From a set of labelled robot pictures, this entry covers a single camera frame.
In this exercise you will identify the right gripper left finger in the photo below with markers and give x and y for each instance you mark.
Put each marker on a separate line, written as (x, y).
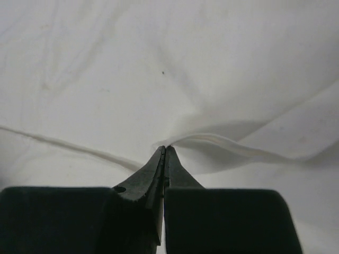
(126, 218)

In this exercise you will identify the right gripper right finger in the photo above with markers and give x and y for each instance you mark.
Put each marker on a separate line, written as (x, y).
(202, 220)

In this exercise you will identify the white t shirt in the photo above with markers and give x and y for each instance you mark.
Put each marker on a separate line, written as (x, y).
(247, 91)

